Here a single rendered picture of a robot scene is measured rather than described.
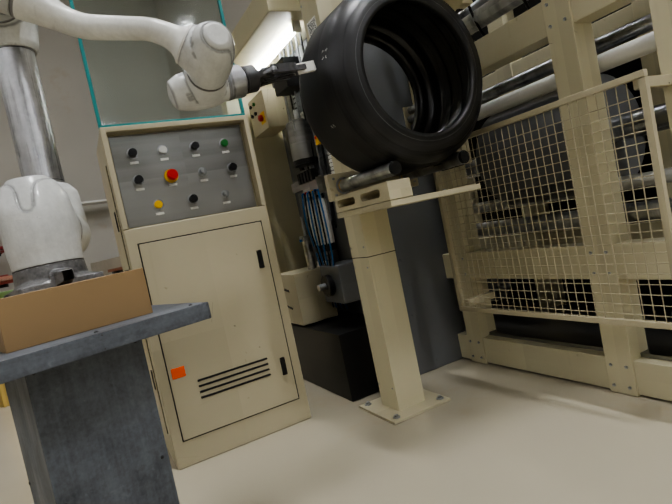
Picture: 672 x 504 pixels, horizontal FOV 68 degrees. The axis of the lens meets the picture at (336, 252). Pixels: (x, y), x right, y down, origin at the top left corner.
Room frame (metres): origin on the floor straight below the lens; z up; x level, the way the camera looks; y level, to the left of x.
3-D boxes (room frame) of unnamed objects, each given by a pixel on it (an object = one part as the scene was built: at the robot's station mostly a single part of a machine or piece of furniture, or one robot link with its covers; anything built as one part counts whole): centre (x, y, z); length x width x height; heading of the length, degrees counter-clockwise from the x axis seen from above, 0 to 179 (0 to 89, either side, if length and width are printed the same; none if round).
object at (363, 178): (1.70, -0.15, 0.90); 0.35 x 0.05 x 0.05; 27
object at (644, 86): (1.71, -0.67, 0.65); 0.90 x 0.02 x 0.70; 27
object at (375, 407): (1.99, -0.14, 0.01); 0.27 x 0.27 x 0.02; 27
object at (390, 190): (1.70, -0.15, 0.84); 0.36 x 0.09 x 0.06; 27
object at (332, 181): (1.93, -0.20, 0.90); 0.40 x 0.03 x 0.10; 117
